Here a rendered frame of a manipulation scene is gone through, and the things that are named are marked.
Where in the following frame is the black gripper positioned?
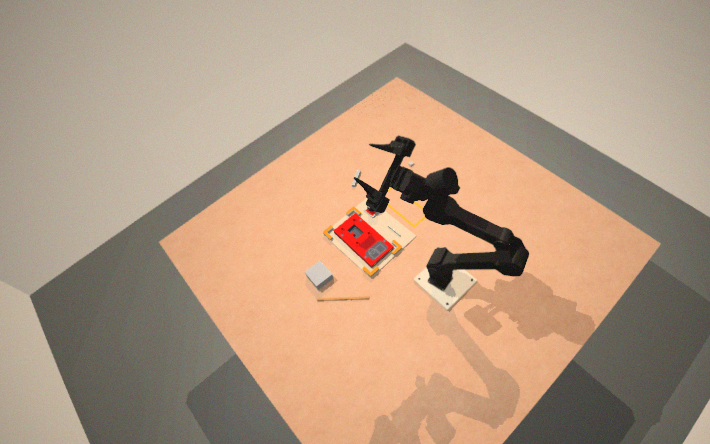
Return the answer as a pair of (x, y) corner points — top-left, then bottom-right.
(354, 135), (416, 213)

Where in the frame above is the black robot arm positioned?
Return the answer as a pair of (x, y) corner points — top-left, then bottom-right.
(393, 166), (529, 292)

